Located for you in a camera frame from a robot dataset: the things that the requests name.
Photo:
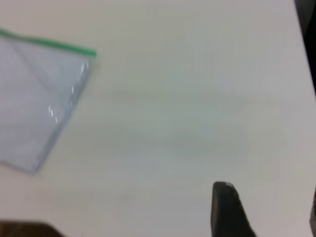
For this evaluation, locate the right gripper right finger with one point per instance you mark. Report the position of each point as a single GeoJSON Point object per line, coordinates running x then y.
{"type": "Point", "coordinates": [227, 212]}

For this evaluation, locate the clear zip bag green strip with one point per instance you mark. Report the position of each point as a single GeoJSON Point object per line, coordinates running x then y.
{"type": "Point", "coordinates": [37, 98]}

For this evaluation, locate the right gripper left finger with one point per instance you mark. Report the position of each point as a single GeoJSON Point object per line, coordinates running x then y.
{"type": "Point", "coordinates": [27, 229]}

